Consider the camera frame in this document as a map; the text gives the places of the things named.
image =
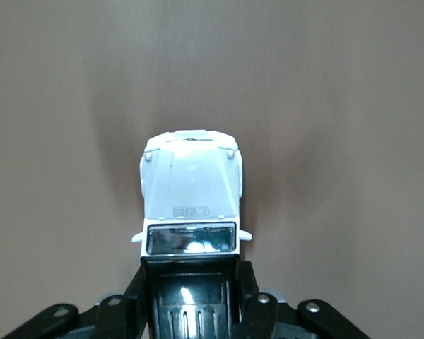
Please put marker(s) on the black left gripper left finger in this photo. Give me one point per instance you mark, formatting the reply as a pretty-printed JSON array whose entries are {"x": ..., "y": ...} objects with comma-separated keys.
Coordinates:
[{"x": 120, "y": 318}]

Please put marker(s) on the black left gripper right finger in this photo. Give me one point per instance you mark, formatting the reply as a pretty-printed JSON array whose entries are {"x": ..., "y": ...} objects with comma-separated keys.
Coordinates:
[{"x": 261, "y": 318}]

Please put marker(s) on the white jeep toy black bed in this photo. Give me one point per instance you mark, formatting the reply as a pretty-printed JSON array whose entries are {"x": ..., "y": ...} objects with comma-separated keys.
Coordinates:
[{"x": 191, "y": 183}]

